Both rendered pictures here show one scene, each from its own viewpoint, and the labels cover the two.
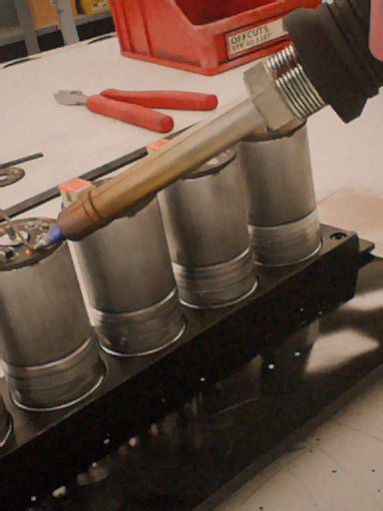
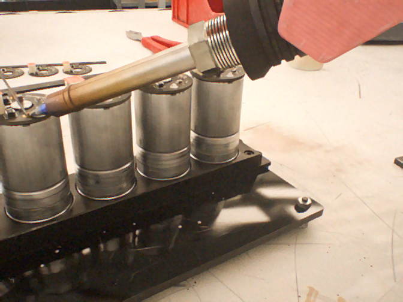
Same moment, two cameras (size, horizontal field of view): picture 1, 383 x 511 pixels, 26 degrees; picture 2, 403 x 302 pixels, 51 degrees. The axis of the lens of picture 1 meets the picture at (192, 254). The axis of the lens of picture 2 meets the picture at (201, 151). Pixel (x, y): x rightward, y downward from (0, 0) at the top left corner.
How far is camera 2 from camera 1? 0.05 m
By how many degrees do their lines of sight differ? 2
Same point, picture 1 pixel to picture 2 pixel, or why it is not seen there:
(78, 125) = (132, 51)
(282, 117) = (207, 64)
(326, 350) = (217, 225)
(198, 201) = (158, 109)
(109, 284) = (84, 150)
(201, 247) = (155, 139)
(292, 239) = (218, 148)
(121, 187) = (90, 87)
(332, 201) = (257, 129)
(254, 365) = (170, 223)
